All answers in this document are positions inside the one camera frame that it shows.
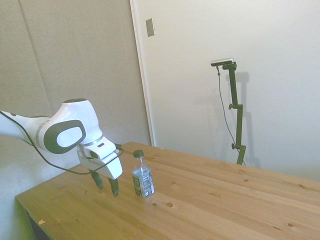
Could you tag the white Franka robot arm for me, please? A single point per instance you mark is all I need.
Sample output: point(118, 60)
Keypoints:
point(75, 117)

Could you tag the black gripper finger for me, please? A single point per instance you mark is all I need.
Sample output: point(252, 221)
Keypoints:
point(114, 187)
point(98, 180)

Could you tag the white door frame trim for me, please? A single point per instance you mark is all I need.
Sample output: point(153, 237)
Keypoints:
point(142, 75)

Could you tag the clear plastic bottle green label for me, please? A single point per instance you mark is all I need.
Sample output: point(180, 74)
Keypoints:
point(143, 178)

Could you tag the dark green camera stand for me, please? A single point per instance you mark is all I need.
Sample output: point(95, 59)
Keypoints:
point(236, 112)

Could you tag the silver exterior camera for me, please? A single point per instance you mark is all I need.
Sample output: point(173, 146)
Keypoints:
point(222, 61)

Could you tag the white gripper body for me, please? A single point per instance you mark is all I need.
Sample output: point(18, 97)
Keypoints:
point(113, 168)

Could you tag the grey wall switch plate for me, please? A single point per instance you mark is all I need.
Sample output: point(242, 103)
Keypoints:
point(150, 27)

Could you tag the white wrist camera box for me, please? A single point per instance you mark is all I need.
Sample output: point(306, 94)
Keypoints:
point(101, 149)

